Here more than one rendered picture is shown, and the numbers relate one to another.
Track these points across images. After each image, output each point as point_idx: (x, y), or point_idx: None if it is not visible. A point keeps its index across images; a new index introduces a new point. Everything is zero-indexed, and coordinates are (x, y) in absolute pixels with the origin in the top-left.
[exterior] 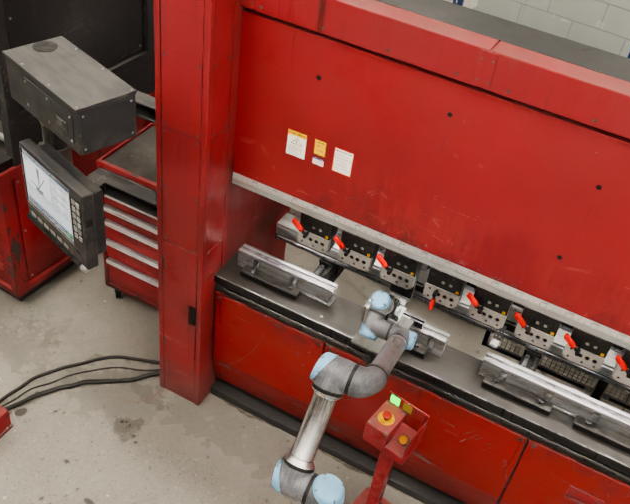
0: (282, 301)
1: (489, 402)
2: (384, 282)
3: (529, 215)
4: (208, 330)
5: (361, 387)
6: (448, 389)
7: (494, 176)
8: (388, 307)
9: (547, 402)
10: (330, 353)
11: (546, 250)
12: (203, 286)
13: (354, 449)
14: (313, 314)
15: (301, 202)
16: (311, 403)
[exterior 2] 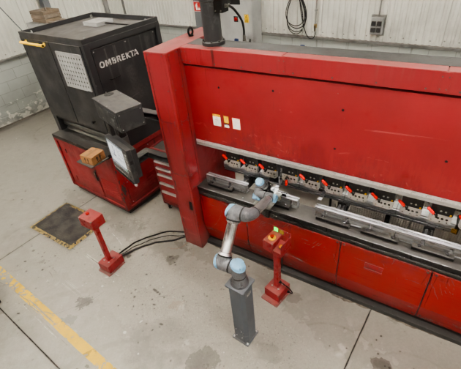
0: (225, 193)
1: (319, 225)
2: None
3: (317, 131)
4: (200, 212)
5: (245, 216)
6: (301, 222)
7: (298, 116)
8: (263, 184)
9: (347, 222)
10: (232, 203)
11: (328, 146)
12: (192, 191)
13: (271, 261)
14: (239, 197)
15: (225, 146)
16: (226, 226)
